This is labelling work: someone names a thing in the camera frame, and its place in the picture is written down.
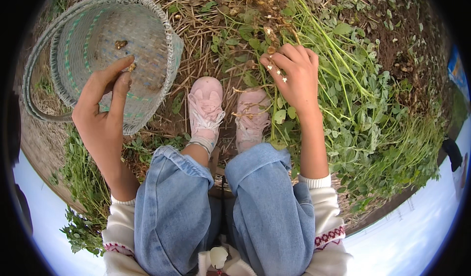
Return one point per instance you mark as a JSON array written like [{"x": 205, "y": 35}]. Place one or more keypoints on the person's left hand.
[{"x": 97, "y": 121}]

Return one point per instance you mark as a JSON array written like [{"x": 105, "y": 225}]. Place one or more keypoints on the person's right hand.
[{"x": 300, "y": 79}]

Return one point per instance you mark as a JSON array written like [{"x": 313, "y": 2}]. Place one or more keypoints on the peanut plant with roots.
[{"x": 270, "y": 33}]

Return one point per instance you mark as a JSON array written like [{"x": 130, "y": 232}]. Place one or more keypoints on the small brown peanut pod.
[{"x": 131, "y": 67}]

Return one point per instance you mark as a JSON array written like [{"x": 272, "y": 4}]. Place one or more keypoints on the heap of green peanut plants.
[
  {"x": 81, "y": 180},
  {"x": 386, "y": 136}
]

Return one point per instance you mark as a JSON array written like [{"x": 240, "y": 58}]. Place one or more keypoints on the grey woven basket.
[{"x": 147, "y": 40}]

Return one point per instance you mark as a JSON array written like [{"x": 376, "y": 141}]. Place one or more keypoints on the person's legs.
[{"x": 173, "y": 209}]

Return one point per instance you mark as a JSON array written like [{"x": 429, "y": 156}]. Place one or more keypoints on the blue plastic sheet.
[{"x": 457, "y": 70}]

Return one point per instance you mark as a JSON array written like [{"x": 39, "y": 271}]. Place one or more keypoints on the black bag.
[{"x": 452, "y": 153}]

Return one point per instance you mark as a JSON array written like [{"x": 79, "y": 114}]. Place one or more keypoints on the person's body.
[{"x": 237, "y": 267}]

